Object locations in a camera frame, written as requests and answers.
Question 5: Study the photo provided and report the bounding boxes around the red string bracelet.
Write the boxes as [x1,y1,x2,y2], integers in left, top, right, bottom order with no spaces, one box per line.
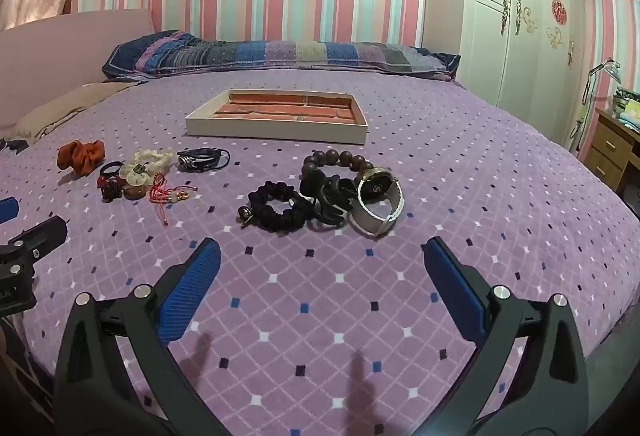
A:
[149,172,199,227]

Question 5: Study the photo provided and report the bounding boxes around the beige cloth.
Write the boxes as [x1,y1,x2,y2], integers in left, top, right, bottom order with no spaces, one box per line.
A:
[0,82,146,147]

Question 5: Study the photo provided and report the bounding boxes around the cream organza scrunchie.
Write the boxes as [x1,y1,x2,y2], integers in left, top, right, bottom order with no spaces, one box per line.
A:
[119,148,173,185]

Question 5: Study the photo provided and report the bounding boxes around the black claw hair clip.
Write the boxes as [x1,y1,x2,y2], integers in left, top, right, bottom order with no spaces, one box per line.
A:
[299,168,358,227]

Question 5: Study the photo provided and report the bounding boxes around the wooden desk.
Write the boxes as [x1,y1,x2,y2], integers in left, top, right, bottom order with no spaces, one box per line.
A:
[582,108,640,197]

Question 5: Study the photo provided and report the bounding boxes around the brick-pattern white tray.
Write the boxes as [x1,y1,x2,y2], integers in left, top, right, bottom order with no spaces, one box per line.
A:
[185,88,369,145]

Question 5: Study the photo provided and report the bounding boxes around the black leather bracelet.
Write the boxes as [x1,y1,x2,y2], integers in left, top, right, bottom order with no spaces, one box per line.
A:
[176,148,232,173]

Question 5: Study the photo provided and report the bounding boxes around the pink headboard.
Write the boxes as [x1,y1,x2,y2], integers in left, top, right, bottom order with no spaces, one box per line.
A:
[0,10,156,131]

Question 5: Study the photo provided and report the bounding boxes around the orange scrunchie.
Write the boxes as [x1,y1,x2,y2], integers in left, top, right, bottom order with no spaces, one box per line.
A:
[56,140,107,178]

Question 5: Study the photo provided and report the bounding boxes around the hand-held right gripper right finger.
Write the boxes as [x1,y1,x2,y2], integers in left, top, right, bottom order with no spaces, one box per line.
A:
[422,237,591,436]

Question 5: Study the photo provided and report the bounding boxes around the wristwatch with grey strap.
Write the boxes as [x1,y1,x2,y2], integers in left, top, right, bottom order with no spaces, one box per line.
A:
[347,166,403,239]

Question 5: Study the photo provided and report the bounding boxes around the black scrunchie with bead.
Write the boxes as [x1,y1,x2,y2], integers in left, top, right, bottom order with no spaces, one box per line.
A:
[239,180,316,231]

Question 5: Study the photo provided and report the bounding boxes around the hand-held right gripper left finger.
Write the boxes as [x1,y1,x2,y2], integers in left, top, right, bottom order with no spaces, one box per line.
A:
[54,237,222,436]

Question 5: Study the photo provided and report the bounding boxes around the black cord wooden bead charm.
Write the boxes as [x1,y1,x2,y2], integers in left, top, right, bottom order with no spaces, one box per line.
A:
[100,181,147,203]

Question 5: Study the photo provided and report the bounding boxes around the desk lamp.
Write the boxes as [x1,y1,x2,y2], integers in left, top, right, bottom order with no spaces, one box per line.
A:
[570,58,623,151]

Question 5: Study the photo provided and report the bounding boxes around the purple diamond-pattern blanket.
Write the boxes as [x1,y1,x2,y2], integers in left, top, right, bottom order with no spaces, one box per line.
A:
[0,66,640,436]

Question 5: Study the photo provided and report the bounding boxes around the red bead hair tie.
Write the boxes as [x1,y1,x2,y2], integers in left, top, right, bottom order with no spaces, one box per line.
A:
[96,160,127,187]

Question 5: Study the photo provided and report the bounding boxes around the brown wooden bead bracelet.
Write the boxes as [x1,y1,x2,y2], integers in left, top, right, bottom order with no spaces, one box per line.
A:
[301,149,375,187]

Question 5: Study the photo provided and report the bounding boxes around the patchwork striped long pillow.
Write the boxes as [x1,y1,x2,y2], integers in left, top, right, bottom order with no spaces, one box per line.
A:
[101,30,462,82]

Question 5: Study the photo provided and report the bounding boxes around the white wardrobe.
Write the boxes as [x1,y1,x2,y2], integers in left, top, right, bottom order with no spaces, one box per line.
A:
[457,0,588,151]

